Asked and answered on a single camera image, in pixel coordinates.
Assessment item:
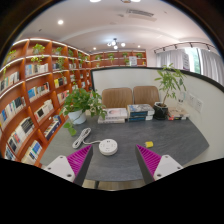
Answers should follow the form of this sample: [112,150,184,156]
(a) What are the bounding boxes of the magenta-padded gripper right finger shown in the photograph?
[134,144,184,186]

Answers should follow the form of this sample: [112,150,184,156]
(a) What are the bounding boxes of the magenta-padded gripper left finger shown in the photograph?
[43,143,94,187]

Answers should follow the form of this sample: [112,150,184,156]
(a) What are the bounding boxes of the round white power strip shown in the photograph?
[98,138,119,157]

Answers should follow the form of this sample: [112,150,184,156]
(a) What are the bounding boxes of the leafy plant in white pot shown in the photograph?
[59,88,108,136]

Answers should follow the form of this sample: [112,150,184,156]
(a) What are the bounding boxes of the small stack of colourful books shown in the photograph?
[167,107,190,121]

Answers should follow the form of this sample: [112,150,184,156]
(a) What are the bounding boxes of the dark book with white pages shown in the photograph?
[127,114,154,123]

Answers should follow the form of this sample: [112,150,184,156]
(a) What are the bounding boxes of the small tree in black pot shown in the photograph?
[153,63,188,120]

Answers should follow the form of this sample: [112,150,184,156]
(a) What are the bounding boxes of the clear standing sign holder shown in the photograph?
[177,91,186,109]

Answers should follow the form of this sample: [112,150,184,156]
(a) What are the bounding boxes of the orange wooden shelf unit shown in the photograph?
[0,37,148,167]

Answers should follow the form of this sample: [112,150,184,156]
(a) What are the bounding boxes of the thin white book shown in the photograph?
[97,116,126,125]

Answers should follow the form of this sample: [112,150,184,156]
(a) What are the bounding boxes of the large white book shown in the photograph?
[103,107,129,120]

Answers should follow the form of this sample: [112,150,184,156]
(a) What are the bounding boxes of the tan upholstered chair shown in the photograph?
[101,87,134,109]
[132,85,161,108]

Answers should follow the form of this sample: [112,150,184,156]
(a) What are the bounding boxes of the light grey curtain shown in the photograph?
[155,47,224,84]

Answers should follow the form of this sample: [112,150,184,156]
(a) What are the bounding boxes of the black ceiling track light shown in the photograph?
[153,41,218,54]

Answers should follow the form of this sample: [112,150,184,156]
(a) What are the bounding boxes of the ceiling chandelier lamp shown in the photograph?
[106,37,127,50]

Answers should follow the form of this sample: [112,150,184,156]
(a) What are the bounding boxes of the recessed ceiling spotlights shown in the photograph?
[57,0,101,51]

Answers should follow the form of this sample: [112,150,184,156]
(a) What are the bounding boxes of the ceiling air conditioner vent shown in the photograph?
[125,8,158,22]

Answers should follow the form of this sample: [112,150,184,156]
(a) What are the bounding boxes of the white power strip cable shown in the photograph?
[72,127,102,150]

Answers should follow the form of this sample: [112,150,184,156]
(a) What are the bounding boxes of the white wall socket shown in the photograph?
[194,98,204,113]
[188,93,196,108]

